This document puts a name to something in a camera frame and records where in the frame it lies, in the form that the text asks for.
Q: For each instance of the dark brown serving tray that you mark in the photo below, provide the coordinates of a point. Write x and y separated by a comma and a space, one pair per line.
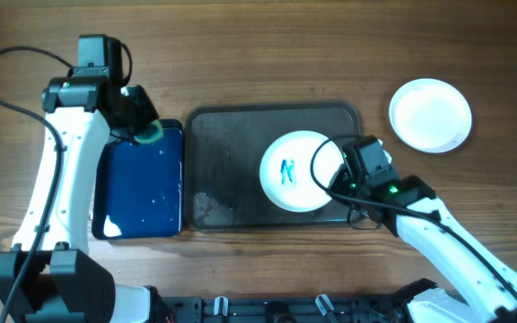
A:
223, 149

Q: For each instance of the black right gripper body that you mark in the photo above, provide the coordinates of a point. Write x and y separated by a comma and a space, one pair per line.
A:
341, 180

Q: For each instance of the white plate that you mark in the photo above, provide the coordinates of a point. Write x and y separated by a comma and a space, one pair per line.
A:
296, 168
430, 116

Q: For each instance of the green yellow sponge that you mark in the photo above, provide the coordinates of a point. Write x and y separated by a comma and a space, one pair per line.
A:
152, 134

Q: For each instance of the blue water tray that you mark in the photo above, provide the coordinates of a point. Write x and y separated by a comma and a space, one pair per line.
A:
138, 188

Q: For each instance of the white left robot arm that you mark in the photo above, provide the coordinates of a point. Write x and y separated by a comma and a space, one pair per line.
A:
48, 275

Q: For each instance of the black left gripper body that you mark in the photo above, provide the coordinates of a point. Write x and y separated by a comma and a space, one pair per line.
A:
126, 126

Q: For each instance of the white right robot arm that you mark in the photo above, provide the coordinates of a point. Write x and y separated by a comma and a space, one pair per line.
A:
412, 211

